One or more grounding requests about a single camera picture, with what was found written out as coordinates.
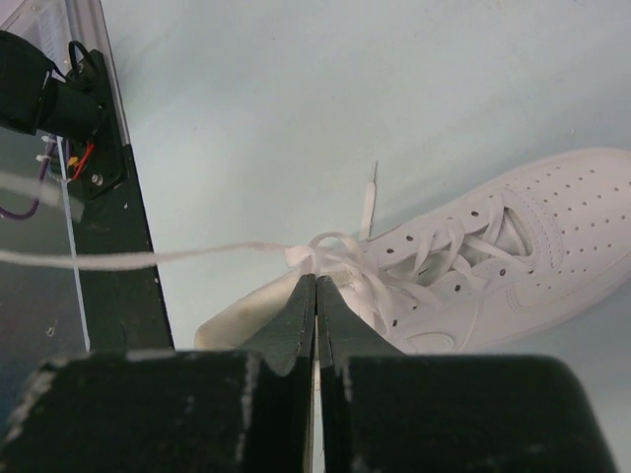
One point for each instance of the aluminium frame rail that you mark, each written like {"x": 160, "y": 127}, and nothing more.
{"x": 57, "y": 74}

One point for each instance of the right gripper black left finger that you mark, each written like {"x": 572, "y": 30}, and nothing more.
{"x": 244, "y": 410}

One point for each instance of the white sneaker with laces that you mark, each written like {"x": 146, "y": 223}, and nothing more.
{"x": 517, "y": 255}

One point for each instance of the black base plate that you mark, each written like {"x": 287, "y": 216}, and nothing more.
{"x": 123, "y": 310}

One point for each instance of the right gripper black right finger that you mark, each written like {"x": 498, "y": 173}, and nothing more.
{"x": 383, "y": 411}

